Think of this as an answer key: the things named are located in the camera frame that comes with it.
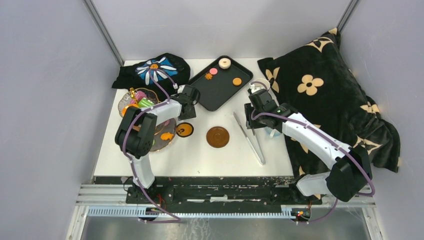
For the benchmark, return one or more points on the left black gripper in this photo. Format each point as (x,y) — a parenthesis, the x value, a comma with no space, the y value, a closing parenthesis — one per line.
(187,110)

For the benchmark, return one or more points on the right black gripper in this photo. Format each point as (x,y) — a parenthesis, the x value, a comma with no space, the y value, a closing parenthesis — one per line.
(251,114)

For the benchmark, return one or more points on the white mug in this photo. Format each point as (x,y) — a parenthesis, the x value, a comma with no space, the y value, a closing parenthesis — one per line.
(272,133)

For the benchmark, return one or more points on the green cake slice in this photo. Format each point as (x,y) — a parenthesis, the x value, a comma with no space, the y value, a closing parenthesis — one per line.
(145,103)

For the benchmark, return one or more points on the orange fish cookie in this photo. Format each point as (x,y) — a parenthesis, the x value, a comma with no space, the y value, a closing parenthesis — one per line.
(167,136)

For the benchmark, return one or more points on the metal tongs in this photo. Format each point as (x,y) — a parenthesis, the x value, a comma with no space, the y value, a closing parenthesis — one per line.
(256,148)

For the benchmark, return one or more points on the orange donut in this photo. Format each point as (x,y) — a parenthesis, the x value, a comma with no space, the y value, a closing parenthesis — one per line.
(124,110)

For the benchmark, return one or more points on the black paper cup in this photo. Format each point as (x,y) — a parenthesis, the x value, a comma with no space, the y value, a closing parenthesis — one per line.
(263,82)

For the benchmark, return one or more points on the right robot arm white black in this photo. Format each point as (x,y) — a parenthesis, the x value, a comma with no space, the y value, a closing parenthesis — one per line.
(349,168)

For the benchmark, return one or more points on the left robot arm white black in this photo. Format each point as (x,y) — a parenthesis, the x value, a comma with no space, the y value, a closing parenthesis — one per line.
(136,132)

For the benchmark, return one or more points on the orange swirl cookie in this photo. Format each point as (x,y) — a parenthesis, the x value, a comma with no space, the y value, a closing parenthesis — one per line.
(208,76)

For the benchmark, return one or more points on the small orange cookie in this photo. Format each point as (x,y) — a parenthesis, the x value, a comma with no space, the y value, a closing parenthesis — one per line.
(237,81)

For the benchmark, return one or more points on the black serving tray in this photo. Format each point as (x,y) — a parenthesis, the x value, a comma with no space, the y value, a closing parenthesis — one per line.
(217,91)

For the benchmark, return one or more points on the black flower-print cloth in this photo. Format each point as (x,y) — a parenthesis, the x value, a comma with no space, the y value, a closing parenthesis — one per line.
(161,74)

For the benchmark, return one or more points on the pink macaron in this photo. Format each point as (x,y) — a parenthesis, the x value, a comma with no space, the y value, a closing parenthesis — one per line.
(213,71)

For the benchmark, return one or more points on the orange black round coaster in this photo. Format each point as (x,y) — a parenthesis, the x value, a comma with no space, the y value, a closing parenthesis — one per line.
(184,129)

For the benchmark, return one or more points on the brown round coaster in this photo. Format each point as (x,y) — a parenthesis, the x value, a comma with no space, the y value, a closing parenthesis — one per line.
(217,137)

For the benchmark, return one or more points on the black floral blanket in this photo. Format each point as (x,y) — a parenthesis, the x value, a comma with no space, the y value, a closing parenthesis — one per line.
(315,80)

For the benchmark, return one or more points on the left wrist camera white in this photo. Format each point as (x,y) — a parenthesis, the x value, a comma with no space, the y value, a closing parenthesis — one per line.
(178,88)

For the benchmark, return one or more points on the white ring donut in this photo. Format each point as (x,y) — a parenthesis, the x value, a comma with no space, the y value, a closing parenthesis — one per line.
(224,63)

